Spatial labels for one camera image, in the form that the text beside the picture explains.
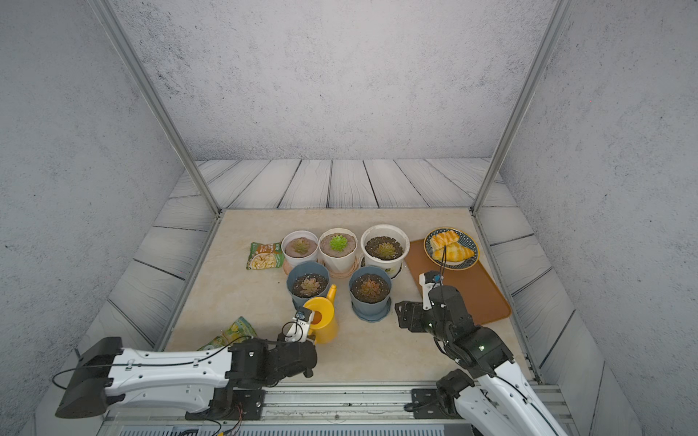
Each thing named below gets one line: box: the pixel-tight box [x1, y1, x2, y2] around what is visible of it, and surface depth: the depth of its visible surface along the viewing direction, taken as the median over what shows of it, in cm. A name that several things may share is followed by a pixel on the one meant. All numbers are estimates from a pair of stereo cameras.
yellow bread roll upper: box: [429, 229, 459, 251], surface depth 106 cm
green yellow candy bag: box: [197, 316, 259, 351], surface depth 86 cm
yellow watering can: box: [302, 283, 340, 345], surface depth 77 cm
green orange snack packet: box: [246, 241, 286, 270], surface depth 106 cm
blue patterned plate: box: [423, 226, 480, 271], surface depth 104 cm
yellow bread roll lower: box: [432, 242, 476, 263], surface depth 101 cm
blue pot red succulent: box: [349, 265, 392, 323], surface depth 89 cm
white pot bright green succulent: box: [318, 227, 359, 273], surface depth 97 cm
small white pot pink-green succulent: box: [280, 229, 320, 268], surface depth 98 cm
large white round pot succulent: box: [360, 223, 411, 278], surface depth 98 cm
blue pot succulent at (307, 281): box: [286, 260, 331, 309], surface depth 91 cm
